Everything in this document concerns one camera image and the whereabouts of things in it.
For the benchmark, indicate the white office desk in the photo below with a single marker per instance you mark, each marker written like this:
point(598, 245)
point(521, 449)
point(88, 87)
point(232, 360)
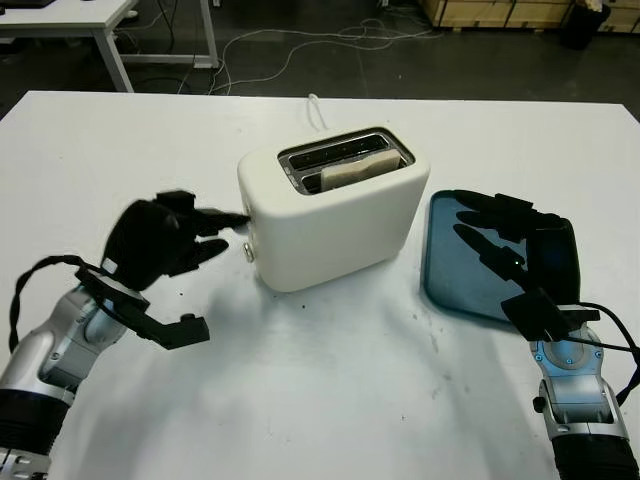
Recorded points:
point(60, 12)

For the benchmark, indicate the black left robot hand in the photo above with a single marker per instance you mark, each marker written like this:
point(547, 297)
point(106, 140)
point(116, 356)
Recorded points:
point(140, 245)

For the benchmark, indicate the blue plastic tray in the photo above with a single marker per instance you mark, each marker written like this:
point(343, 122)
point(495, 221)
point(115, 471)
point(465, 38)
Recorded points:
point(450, 275)

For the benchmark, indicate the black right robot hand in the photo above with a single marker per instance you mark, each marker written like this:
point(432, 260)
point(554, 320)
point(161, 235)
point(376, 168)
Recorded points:
point(557, 255)

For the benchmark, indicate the wooden crate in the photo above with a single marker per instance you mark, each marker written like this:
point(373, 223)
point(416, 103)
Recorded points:
point(500, 12)

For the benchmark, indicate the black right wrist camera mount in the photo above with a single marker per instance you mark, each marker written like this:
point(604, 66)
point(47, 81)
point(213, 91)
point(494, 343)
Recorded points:
point(532, 310)

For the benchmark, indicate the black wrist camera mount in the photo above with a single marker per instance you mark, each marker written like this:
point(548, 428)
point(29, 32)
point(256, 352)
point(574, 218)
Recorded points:
point(532, 310)
point(180, 332)

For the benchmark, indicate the slice of bread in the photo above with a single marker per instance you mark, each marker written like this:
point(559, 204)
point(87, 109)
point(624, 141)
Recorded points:
point(357, 172)

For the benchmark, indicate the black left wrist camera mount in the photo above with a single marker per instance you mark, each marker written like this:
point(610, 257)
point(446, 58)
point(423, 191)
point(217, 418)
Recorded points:
point(180, 332)

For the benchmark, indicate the cream two-slot toaster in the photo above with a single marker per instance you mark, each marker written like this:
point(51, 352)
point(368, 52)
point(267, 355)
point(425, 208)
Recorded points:
point(335, 240)

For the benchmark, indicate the black trash bin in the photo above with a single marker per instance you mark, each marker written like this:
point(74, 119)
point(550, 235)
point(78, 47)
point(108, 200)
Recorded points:
point(587, 25)

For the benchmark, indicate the silver toaster dial knob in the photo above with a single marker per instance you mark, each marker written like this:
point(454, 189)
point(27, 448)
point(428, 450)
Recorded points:
point(248, 252)

